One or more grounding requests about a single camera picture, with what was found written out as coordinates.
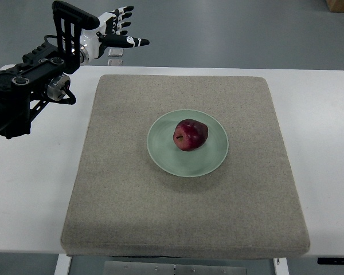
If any white table leg left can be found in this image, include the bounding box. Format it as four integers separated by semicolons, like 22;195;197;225
54;254;72;275

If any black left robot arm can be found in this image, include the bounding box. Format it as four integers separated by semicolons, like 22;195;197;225
0;1;100;139

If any black table control panel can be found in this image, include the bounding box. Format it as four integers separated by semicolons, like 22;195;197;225
317;257;344;265

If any white table leg right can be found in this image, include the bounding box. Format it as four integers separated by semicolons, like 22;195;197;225
273;258;290;275

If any cardboard box corner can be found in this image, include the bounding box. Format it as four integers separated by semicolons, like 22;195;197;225
326;0;344;13

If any pale green plate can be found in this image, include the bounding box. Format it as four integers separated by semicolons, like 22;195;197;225
146;109;229;178

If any beige fabric cushion mat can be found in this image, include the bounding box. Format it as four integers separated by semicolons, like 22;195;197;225
61;74;310;259

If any metal base plate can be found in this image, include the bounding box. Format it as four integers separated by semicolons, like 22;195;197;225
103;261;247;275

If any white table leg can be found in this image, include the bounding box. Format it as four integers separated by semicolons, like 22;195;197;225
54;254;72;275
273;258;290;275

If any lower clear floor marker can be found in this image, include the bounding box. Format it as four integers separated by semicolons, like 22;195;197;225
107;58;123;66

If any red apple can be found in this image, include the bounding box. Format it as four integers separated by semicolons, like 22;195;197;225
173;119;209;151

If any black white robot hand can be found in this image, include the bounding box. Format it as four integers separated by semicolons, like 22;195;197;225
80;6;150;65

